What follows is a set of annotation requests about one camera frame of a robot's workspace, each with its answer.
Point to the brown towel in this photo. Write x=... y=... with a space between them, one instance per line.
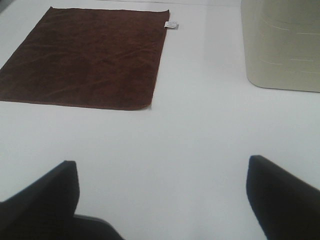
x=88 y=58

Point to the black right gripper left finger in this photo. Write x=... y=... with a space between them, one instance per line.
x=45 y=209

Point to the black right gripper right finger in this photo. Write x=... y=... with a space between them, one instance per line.
x=286 y=207

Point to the beige storage bin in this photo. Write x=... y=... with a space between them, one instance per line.
x=282 y=43

